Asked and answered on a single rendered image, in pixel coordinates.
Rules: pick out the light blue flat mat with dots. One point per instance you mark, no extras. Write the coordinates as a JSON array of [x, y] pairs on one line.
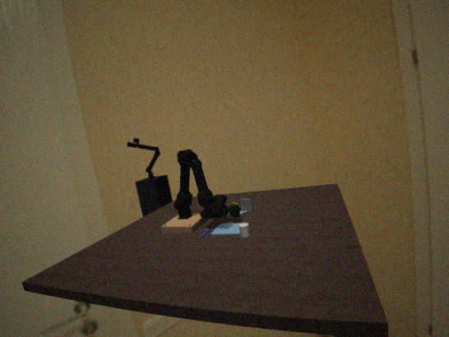
[[226, 229]]

